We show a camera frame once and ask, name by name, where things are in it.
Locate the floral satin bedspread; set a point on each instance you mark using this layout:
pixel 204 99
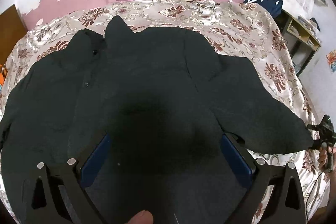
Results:
pixel 244 30

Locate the navy blue backpack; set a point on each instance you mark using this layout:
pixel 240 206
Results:
pixel 274 7

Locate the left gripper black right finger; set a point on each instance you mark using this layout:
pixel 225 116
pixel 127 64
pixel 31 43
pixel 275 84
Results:
pixel 286 204

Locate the person's left hand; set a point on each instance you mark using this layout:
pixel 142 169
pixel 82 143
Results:
pixel 143 217

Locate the person's right hand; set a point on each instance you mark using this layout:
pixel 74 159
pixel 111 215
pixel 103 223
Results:
pixel 323 159

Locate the wooden headboard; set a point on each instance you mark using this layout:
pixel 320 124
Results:
pixel 12 29

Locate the orange blue brown cloth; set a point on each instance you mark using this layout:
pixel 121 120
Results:
pixel 3 74

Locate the black coat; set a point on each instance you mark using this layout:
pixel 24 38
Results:
pixel 165 98

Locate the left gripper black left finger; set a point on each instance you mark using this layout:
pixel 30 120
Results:
pixel 45 203

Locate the wooden shelf unit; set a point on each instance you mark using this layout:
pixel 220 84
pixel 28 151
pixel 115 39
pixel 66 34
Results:
pixel 301 36

